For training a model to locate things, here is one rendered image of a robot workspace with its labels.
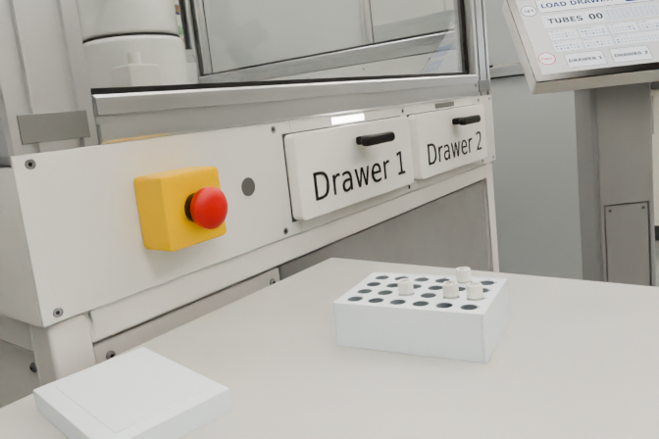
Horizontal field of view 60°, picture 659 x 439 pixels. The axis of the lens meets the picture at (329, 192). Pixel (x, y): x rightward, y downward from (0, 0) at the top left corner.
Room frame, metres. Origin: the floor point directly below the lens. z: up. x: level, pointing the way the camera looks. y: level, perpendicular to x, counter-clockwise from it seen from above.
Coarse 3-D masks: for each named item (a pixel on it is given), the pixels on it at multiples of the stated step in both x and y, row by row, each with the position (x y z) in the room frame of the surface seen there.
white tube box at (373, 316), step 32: (352, 288) 0.48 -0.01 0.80; (384, 288) 0.47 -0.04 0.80; (416, 288) 0.48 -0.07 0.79; (352, 320) 0.44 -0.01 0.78; (384, 320) 0.43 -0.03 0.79; (416, 320) 0.42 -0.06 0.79; (448, 320) 0.40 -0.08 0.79; (480, 320) 0.39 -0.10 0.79; (416, 352) 0.42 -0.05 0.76; (448, 352) 0.40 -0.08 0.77; (480, 352) 0.39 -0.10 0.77
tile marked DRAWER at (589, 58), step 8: (568, 56) 1.42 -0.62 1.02; (576, 56) 1.42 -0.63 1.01; (584, 56) 1.42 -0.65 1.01; (592, 56) 1.41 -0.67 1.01; (600, 56) 1.41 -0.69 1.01; (568, 64) 1.40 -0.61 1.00; (576, 64) 1.40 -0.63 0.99; (584, 64) 1.40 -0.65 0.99; (592, 64) 1.40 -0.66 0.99; (600, 64) 1.39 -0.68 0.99
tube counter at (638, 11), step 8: (616, 8) 1.51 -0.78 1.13; (624, 8) 1.51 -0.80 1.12; (632, 8) 1.50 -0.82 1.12; (640, 8) 1.50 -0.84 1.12; (648, 8) 1.50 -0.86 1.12; (656, 8) 1.50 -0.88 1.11; (592, 16) 1.50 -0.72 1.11; (600, 16) 1.50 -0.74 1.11; (608, 16) 1.49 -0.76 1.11; (616, 16) 1.49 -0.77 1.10; (624, 16) 1.49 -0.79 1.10; (632, 16) 1.49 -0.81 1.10; (640, 16) 1.48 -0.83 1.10; (648, 16) 1.48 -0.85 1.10
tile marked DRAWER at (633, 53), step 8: (616, 48) 1.42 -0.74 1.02; (624, 48) 1.42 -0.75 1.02; (632, 48) 1.42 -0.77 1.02; (640, 48) 1.42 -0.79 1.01; (648, 48) 1.41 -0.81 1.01; (616, 56) 1.41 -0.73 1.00; (624, 56) 1.40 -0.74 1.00; (632, 56) 1.40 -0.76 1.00; (640, 56) 1.40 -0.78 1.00; (648, 56) 1.40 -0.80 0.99
